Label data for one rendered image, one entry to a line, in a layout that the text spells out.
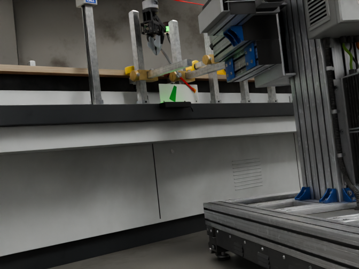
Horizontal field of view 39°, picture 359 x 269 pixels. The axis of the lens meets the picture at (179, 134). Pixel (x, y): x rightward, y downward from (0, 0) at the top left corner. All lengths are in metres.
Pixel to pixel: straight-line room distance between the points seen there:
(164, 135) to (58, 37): 4.90
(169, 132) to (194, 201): 0.53
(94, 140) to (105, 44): 5.06
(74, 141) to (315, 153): 1.01
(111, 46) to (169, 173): 4.67
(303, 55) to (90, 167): 1.16
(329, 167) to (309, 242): 0.52
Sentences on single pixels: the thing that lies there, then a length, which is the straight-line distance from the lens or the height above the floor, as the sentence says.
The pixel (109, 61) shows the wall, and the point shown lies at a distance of 7.19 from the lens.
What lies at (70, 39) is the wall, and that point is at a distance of 7.23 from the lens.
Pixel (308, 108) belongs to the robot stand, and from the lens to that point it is 1.82.
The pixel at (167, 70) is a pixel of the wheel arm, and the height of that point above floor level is 0.83.
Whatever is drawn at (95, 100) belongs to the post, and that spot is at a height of 0.72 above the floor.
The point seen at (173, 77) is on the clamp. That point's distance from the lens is 2.56.
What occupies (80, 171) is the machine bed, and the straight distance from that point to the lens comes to 2.42.
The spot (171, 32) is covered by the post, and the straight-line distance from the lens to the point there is 2.63.
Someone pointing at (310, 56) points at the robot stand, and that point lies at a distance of 1.80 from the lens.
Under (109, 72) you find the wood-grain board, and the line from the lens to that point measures 2.52.
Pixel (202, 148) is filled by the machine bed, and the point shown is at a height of 0.47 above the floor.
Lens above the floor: 0.42
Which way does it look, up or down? 3 degrees up
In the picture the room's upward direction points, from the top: 6 degrees counter-clockwise
